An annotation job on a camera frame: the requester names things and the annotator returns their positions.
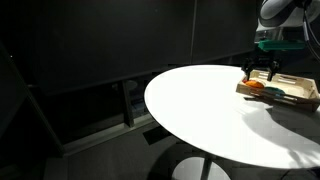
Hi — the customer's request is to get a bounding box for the blue ring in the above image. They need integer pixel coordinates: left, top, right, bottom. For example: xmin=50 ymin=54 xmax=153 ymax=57
xmin=264 ymin=86 xmax=286 ymax=96

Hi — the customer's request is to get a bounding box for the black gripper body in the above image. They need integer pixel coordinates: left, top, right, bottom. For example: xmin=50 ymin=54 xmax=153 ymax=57
xmin=242 ymin=50 xmax=282 ymax=64

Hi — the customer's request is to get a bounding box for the table pedestal leg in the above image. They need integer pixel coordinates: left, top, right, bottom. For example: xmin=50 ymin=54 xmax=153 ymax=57
xmin=200 ymin=154 xmax=214 ymax=180

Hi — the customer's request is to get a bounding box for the wooden slatted tray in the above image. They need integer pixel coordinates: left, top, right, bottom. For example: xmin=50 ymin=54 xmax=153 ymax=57
xmin=235 ymin=69 xmax=320 ymax=113

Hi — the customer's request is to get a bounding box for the orange knobbly ring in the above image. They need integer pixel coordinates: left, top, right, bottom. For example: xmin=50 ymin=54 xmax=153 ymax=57
xmin=244 ymin=79 xmax=266 ymax=90

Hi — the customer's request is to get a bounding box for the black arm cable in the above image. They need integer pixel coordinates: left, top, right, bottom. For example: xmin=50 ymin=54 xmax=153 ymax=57
xmin=299 ymin=0 xmax=320 ymax=63

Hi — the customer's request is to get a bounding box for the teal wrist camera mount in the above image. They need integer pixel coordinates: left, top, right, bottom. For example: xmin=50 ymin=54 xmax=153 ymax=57
xmin=258 ymin=39 xmax=306 ymax=52

